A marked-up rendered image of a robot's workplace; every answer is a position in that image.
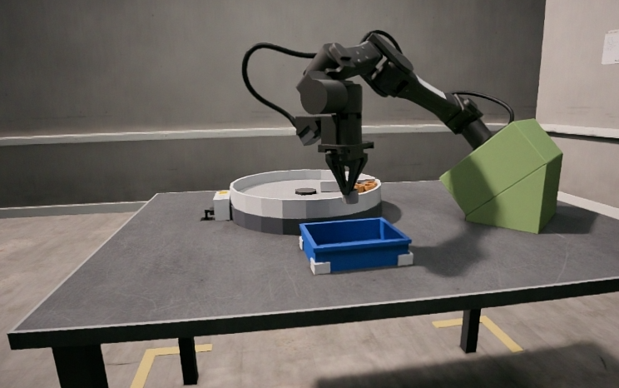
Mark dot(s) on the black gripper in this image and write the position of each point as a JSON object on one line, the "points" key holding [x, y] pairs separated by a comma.
{"points": [[348, 152]]}

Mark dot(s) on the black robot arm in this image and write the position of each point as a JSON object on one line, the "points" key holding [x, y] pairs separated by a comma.
{"points": [[323, 91]]}

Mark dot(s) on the white round turntable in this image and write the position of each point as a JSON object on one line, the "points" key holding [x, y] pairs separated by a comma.
{"points": [[278, 202]]}

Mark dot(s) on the blue open tray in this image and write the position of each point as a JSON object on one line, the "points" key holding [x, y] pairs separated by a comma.
{"points": [[354, 244]]}

